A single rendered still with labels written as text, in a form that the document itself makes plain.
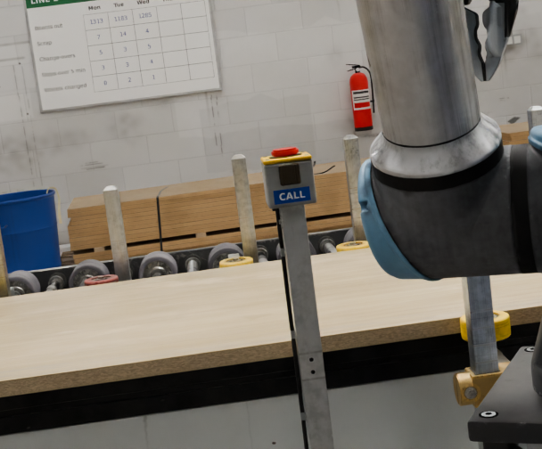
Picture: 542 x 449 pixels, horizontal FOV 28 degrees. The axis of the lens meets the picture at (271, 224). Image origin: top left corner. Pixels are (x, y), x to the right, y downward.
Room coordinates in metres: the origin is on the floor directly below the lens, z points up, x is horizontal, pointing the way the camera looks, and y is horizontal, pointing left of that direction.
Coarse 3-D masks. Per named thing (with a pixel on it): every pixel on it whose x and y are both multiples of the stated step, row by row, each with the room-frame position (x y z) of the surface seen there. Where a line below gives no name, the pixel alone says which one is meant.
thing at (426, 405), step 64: (128, 384) 1.75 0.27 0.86; (192, 384) 1.76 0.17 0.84; (256, 384) 1.76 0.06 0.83; (384, 384) 1.77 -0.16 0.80; (448, 384) 1.78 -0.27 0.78; (0, 448) 1.74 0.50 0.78; (64, 448) 1.74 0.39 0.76; (128, 448) 1.75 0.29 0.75; (192, 448) 1.76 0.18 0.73; (256, 448) 1.76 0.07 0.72; (384, 448) 1.77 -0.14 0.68; (448, 448) 1.78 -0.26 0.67
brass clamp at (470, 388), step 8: (464, 368) 1.60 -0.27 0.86; (504, 368) 1.57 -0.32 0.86; (456, 376) 1.57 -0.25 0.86; (464, 376) 1.57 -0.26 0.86; (472, 376) 1.55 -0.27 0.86; (480, 376) 1.55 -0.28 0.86; (488, 376) 1.55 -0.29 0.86; (496, 376) 1.55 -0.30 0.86; (456, 384) 1.57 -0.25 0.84; (464, 384) 1.55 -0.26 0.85; (472, 384) 1.55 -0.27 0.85; (480, 384) 1.55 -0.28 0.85; (488, 384) 1.55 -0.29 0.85; (456, 392) 1.58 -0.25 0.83; (464, 392) 1.55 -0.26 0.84; (472, 392) 1.55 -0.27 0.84; (480, 392) 1.55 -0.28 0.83; (488, 392) 1.55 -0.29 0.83; (456, 400) 1.59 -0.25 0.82; (464, 400) 1.55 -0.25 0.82; (472, 400) 1.55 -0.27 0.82; (480, 400) 1.55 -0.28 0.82
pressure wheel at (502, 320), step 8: (496, 312) 1.73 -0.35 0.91; (504, 312) 1.72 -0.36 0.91; (464, 320) 1.70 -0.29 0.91; (496, 320) 1.68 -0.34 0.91; (504, 320) 1.68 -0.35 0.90; (464, 328) 1.70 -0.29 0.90; (496, 328) 1.68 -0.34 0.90; (504, 328) 1.68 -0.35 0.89; (464, 336) 1.70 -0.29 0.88; (496, 336) 1.67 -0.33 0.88; (504, 336) 1.68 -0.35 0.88
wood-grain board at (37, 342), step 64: (320, 256) 2.46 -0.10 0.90; (0, 320) 2.20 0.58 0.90; (64, 320) 2.12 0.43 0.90; (128, 320) 2.04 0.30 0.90; (192, 320) 1.98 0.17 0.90; (256, 320) 1.91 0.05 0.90; (320, 320) 1.85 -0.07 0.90; (384, 320) 1.79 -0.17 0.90; (448, 320) 1.75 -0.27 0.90; (512, 320) 1.76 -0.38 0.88; (0, 384) 1.72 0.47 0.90; (64, 384) 1.72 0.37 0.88
